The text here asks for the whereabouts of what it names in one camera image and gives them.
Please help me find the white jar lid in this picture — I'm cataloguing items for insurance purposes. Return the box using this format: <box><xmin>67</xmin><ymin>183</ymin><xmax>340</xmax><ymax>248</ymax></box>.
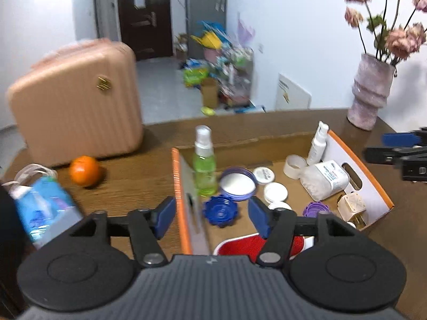
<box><xmin>263</xmin><ymin>182</ymin><xmax>289</xmax><ymax>204</ymax></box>

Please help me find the purple ribbed cap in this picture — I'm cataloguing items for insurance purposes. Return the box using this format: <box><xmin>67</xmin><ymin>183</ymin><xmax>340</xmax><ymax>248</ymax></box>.
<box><xmin>303</xmin><ymin>202</ymin><xmax>331</xmax><ymax>218</ymax></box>

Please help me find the small white round lid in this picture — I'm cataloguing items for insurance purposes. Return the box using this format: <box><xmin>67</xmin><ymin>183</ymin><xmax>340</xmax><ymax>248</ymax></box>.
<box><xmin>252</xmin><ymin>166</ymin><xmax>275</xmax><ymax>185</ymax></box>

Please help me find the blue rimmed round mirror lid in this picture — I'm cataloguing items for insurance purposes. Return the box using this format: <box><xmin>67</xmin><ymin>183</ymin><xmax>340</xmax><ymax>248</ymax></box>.
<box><xmin>219</xmin><ymin>167</ymin><xmax>258</xmax><ymax>202</ymax></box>

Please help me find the dark blue ribbed cap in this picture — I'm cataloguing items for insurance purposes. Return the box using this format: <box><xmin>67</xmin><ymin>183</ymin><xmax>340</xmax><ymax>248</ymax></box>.
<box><xmin>203</xmin><ymin>195</ymin><xmax>239</xmax><ymax>227</ymax></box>

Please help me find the cream wall plug charger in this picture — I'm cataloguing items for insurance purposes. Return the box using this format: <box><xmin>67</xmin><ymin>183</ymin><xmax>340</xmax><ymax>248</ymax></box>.
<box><xmin>337</xmin><ymin>191</ymin><xmax>367</xmax><ymax>229</ymax></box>

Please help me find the large white labelled jar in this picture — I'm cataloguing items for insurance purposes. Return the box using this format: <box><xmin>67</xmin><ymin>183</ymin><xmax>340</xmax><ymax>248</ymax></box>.
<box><xmin>300</xmin><ymin>160</ymin><xmax>350</xmax><ymax>202</ymax></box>

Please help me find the white tape roll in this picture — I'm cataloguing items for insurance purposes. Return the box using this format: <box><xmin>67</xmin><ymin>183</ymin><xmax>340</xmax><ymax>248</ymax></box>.
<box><xmin>283</xmin><ymin>155</ymin><xmax>307</xmax><ymax>180</ymax></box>

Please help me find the small white spray bottle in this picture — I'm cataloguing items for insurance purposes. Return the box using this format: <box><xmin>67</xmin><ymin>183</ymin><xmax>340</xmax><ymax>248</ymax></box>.
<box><xmin>306</xmin><ymin>121</ymin><xmax>329</xmax><ymax>165</ymax></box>

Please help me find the green spray bottle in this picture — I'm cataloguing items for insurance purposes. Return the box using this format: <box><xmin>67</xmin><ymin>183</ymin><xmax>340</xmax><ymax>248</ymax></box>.
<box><xmin>192</xmin><ymin>125</ymin><xmax>217</xmax><ymax>197</ymax></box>

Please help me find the white contact lens case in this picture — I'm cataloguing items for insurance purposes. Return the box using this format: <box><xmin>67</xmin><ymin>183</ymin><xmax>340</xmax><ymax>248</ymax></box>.
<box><xmin>268</xmin><ymin>202</ymin><xmax>292</xmax><ymax>210</ymax></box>

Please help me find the red cardboard box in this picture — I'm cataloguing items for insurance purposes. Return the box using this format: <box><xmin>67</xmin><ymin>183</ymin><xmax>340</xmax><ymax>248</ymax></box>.
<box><xmin>172</xmin><ymin>131</ymin><xmax>394</xmax><ymax>255</ymax></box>

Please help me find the pink textured vase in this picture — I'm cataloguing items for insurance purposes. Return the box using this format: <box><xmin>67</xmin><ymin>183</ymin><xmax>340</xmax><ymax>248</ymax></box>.
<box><xmin>347</xmin><ymin>54</ymin><xmax>395</xmax><ymax>131</ymax></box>

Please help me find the orange fruit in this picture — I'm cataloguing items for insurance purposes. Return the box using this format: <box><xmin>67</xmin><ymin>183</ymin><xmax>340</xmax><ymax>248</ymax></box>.
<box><xmin>69</xmin><ymin>155</ymin><xmax>102</xmax><ymax>187</ymax></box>

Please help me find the blue tissue box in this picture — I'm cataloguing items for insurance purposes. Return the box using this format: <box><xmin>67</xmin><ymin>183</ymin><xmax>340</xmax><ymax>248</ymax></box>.
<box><xmin>2</xmin><ymin>163</ymin><xmax>83</xmax><ymax>249</ymax></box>

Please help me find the pink ribbed suitcase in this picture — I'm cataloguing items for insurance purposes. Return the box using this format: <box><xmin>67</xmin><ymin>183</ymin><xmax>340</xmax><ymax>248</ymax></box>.
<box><xmin>6</xmin><ymin>40</ymin><xmax>143</xmax><ymax>166</ymax></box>

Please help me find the small brown cardboard box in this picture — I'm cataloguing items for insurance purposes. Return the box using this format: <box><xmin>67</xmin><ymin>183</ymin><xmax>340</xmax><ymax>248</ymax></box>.
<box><xmin>200</xmin><ymin>77</ymin><xmax>219</xmax><ymax>109</ymax></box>

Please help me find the yellow watering can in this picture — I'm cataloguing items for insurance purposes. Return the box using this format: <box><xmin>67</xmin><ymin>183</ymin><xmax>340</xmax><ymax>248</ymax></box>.
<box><xmin>191</xmin><ymin>31</ymin><xmax>222</xmax><ymax>50</ymax></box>

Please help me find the dark brown entrance door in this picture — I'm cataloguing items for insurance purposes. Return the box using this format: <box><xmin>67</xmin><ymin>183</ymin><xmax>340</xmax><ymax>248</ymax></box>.
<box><xmin>118</xmin><ymin>0</ymin><xmax>173</xmax><ymax>61</ymax></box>

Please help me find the grey refrigerator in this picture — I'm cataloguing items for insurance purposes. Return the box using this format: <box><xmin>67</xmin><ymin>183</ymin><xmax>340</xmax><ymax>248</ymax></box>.
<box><xmin>185</xmin><ymin>0</ymin><xmax>230</xmax><ymax>41</ymax></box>

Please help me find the white board against wall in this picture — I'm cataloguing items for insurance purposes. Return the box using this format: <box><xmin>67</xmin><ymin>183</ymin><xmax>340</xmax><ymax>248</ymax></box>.
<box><xmin>275</xmin><ymin>74</ymin><xmax>312</xmax><ymax>111</ymax></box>

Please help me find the wire storage rack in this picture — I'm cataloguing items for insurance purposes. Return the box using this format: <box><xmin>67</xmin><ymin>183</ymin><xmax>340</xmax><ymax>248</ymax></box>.
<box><xmin>216</xmin><ymin>44</ymin><xmax>254</xmax><ymax>108</ymax></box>

